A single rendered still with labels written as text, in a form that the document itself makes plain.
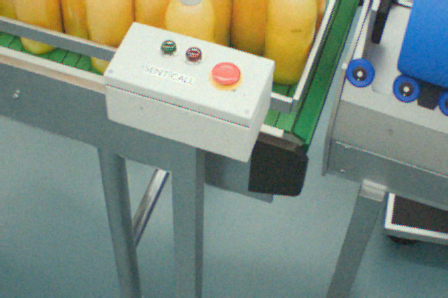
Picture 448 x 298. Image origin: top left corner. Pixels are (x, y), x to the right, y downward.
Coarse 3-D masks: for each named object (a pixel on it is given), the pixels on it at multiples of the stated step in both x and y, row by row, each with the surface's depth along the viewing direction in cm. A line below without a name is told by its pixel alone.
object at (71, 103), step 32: (0, 64) 145; (32, 64) 144; (0, 96) 153; (32, 96) 149; (64, 96) 146; (96, 96) 143; (64, 128) 154; (96, 128) 150; (128, 128) 147; (160, 160) 151; (224, 160) 145; (256, 160) 141; (288, 160) 138; (128, 192) 171; (160, 192) 201; (256, 192) 149; (288, 192) 145; (128, 224) 178; (128, 256) 188; (128, 288) 201
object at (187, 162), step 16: (176, 144) 130; (176, 160) 133; (192, 160) 132; (176, 176) 137; (192, 176) 135; (176, 192) 141; (192, 192) 139; (176, 208) 145; (192, 208) 143; (176, 224) 149; (192, 224) 147; (176, 240) 154; (192, 240) 152; (176, 256) 159; (192, 256) 156; (176, 272) 164; (192, 272) 162; (176, 288) 170; (192, 288) 167
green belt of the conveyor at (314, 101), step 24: (336, 24) 151; (24, 48) 145; (336, 48) 148; (96, 72) 143; (312, 72) 145; (288, 96) 141; (312, 96) 142; (264, 120) 139; (288, 120) 139; (312, 120) 140
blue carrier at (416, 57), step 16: (416, 0) 118; (432, 0) 117; (416, 16) 119; (432, 16) 118; (416, 32) 120; (432, 32) 119; (400, 48) 124; (416, 48) 122; (432, 48) 121; (400, 64) 127; (416, 64) 125; (432, 64) 124; (432, 80) 128
